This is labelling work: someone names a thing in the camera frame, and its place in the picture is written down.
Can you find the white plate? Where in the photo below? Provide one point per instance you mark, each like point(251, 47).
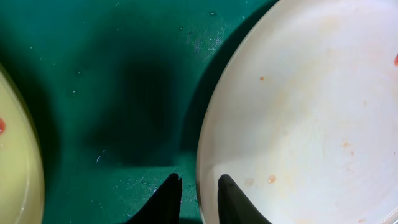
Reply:
point(304, 116)

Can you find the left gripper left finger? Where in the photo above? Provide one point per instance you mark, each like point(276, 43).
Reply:
point(164, 205)

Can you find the yellow plate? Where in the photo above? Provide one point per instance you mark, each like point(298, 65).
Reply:
point(22, 176)

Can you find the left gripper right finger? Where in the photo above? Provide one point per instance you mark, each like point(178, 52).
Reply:
point(233, 205)

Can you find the teal plastic tray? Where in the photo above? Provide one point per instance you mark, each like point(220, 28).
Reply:
point(118, 90)

